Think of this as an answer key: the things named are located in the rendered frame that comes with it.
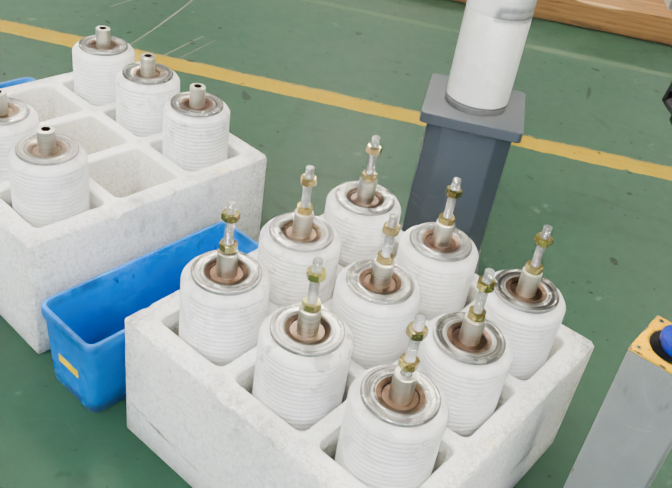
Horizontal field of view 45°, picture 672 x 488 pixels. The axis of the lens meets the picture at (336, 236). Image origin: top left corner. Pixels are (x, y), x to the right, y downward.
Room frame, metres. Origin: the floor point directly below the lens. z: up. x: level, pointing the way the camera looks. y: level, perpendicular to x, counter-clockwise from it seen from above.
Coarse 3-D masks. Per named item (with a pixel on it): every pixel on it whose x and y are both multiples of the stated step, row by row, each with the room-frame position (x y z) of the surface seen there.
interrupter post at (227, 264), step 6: (222, 252) 0.67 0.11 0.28; (222, 258) 0.66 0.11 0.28; (228, 258) 0.66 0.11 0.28; (234, 258) 0.67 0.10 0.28; (222, 264) 0.66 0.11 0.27; (228, 264) 0.66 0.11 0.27; (234, 264) 0.67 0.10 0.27; (216, 270) 0.67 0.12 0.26; (222, 270) 0.66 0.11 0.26; (228, 270) 0.66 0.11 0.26; (234, 270) 0.67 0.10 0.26; (222, 276) 0.66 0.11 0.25; (228, 276) 0.66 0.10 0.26; (234, 276) 0.67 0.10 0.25
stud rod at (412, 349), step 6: (420, 318) 0.53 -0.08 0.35; (414, 324) 0.53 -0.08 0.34; (420, 324) 0.53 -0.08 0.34; (420, 330) 0.53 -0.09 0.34; (408, 342) 0.54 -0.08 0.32; (414, 342) 0.53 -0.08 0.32; (408, 348) 0.53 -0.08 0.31; (414, 348) 0.53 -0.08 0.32; (408, 354) 0.53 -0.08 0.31; (414, 354) 0.53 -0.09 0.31; (408, 360) 0.53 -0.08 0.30; (414, 360) 0.53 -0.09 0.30; (402, 372) 0.53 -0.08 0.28; (408, 372) 0.53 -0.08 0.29
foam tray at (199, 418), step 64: (256, 256) 0.80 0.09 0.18; (128, 320) 0.65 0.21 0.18; (128, 384) 0.65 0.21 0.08; (192, 384) 0.59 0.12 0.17; (512, 384) 0.65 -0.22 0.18; (576, 384) 0.74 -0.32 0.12; (192, 448) 0.59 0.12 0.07; (256, 448) 0.53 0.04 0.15; (320, 448) 0.53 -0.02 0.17; (448, 448) 0.55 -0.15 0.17; (512, 448) 0.60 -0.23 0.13
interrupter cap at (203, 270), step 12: (216, 252) 0.70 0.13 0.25; (240, 252) 0.71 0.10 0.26; (192, 264) 0.67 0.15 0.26; (204, 264) 0.68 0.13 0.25; (216, 264) 0.68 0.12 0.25; (240, 264) 0.69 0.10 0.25; (252, 264) 0.69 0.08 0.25; (192, 276) 0.65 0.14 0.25; (204, 276) 0.66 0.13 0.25; (216, 276) 0.66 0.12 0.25; (240, 276) 0.67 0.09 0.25; (252, 276) 0.67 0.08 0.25; (204, 288) 0.64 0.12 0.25; (216, 288) 0.64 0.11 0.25; (228, 288) 0.65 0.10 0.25; (240, 288) 0.65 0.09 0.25; (252, 288) 0.65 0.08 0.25
